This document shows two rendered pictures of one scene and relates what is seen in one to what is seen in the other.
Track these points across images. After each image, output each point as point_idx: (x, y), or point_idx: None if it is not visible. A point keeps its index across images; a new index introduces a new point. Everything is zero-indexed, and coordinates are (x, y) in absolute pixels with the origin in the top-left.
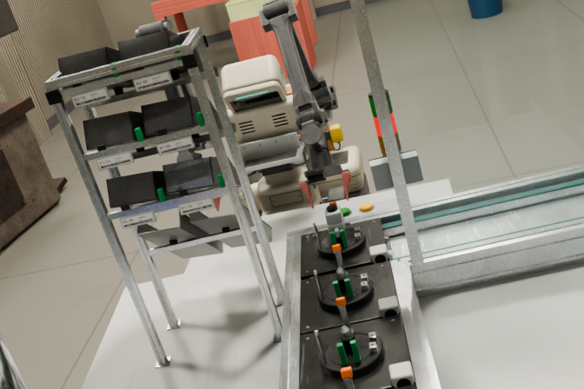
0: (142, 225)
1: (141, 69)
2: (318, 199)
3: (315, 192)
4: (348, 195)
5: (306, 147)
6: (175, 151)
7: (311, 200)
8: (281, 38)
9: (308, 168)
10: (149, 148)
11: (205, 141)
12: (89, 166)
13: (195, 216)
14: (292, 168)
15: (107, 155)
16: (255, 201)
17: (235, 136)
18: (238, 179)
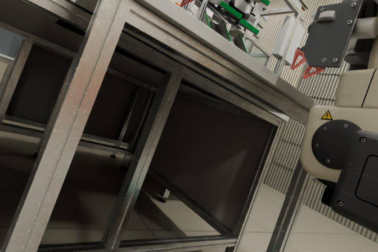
0: (239, 37)
1: None
2: (347, 112)
3: (340, 91)
4: None
5: (349, 4)
6: None
7: (182, 1)
8: None
9: (310, 30)
10: None
11: None
12: (234, 1)
13: (221, 25)
14: (354, 48)
15: None
16: (202, 8)
17: None
18: None
